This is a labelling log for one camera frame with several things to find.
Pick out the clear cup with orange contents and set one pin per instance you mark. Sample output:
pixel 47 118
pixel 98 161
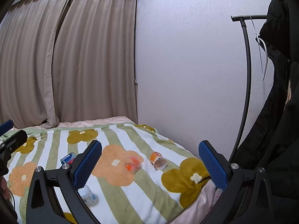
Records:
pixel 133 164

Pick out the clear bottle with blue label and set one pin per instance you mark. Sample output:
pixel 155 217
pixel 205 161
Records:
pixel 88 197

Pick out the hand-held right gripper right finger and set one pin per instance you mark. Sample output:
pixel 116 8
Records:
pixel 213 168

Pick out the black padded jacket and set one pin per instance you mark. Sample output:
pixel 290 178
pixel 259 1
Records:
pixel 280 144

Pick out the person's left hand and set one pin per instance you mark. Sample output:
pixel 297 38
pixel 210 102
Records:
pixel 4 187

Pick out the beige curtain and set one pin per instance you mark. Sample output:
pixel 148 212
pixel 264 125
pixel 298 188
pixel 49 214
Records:
pixel 28 63
pixel 98 58

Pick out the pink bed sheet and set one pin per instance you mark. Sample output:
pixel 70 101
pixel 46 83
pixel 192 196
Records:
pixel 208 207

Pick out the floral striped blanket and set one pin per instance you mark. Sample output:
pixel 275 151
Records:
pixel 130 196

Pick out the blue drink can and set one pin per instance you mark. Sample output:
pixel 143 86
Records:
pixel 68 158

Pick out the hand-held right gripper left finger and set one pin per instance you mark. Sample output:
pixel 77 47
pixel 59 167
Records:
pixel 88 166

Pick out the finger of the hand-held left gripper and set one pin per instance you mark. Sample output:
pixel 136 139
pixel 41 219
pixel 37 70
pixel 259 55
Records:
pixel 16 138
pixel 5 126

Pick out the black coat rack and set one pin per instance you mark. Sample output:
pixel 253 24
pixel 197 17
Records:
pixel 243 23

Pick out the white clothes hanger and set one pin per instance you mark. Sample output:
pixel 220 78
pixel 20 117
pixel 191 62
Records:
pixel 264 45

